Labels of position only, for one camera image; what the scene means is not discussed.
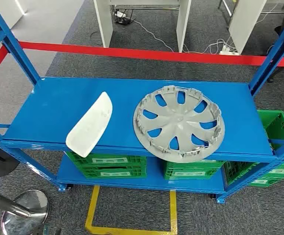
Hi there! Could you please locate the white curved plastic part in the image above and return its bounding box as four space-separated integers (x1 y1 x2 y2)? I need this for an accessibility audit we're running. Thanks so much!
66 91 113 159

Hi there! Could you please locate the blue metal shelf rack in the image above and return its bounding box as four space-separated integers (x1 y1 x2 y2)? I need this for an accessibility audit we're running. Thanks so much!
0 0 284 205

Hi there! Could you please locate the grey plastic wheel hubcap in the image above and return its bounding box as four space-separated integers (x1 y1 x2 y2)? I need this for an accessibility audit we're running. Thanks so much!
133 85 226 164

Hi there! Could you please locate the long red barrier belt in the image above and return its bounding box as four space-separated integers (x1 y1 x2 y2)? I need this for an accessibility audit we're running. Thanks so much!
18 41 284 68

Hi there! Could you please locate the white desk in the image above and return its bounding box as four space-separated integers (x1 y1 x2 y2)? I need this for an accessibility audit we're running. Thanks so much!
93 0 192 53
217 0 284 55

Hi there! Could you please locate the white power strip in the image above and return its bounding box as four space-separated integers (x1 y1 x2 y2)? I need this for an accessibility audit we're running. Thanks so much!
219 45 240 56
113 10 130 26

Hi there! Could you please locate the open green plastic crate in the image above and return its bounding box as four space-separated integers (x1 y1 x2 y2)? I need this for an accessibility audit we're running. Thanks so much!
224 109 284 186

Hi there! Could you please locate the white cabinet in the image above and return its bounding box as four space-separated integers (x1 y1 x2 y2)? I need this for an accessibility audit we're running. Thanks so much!
0 0 27 40

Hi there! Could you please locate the white floor cable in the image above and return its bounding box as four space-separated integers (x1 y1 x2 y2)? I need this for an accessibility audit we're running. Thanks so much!
131 19 175 52
182 38 238 55

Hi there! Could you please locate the chrome stanchion post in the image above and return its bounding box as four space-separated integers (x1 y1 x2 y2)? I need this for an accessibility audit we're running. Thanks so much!
0 186 50 235

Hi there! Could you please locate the black stanchion post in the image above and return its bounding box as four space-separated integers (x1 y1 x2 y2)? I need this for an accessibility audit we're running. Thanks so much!
0 147 20 178

